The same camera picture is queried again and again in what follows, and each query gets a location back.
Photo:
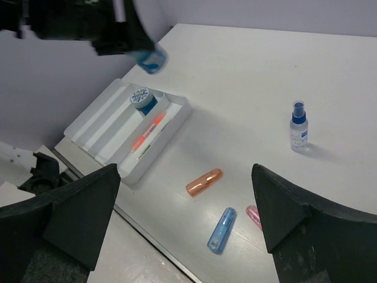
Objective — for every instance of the orange translucent case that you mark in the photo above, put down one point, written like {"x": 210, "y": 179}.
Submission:
{"x": 201, "y": 183}

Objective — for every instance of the blue slime jar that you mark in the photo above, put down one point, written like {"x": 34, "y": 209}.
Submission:
{"x": 150, "y": 61}
{"x": 143, "y": 100}

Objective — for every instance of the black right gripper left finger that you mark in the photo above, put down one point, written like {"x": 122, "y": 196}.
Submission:
{"x": 57, "y": 236}

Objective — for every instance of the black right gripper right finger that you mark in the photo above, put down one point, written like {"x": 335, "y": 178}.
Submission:
{"x": 311, "y": 238}

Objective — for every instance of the small clear spray bottle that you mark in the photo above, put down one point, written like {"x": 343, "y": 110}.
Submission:
{"x": 298, "y": 127}

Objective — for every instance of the pink translucent case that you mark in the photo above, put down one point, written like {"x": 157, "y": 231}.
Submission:
{"x": 253, "y": 214}

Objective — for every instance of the orange highlighter pen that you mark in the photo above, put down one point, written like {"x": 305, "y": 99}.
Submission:
{"x": 148, "y": 131}

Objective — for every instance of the blue translucent case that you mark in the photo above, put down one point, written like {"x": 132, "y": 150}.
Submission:
{"x": 220, "y": 235}

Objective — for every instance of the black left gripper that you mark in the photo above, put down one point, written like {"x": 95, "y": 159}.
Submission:
{"x": 92, "y": 21}

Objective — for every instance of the green pen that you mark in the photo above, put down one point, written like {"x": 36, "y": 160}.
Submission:
{"x": 152, "y": 141}

